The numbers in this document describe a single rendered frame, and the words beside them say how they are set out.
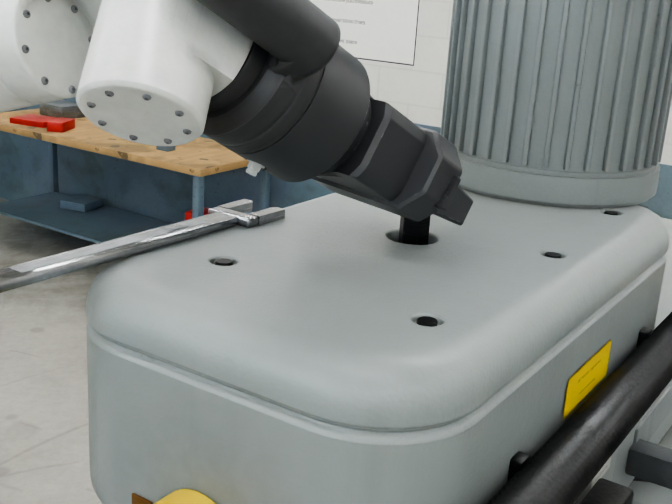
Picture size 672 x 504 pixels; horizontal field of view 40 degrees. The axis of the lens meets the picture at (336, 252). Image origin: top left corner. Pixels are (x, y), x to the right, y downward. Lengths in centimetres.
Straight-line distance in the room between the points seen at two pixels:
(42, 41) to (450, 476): 32
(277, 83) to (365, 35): 511
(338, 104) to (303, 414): 18
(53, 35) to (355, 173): 19
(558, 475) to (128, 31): 33
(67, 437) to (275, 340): 384
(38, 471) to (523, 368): 362
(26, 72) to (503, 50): 40
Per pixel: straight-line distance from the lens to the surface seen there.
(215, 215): 65
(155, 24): 46
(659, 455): 96
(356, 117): 53
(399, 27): 548
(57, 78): 55
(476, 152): 80
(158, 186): 682
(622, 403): 65
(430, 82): 540
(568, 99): 77
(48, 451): 420
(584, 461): 57
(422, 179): 57
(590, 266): 64
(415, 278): 57
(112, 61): 46
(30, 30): 54
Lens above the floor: 207
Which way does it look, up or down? 18 degrees down
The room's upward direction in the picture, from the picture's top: 4 degrees clockwise
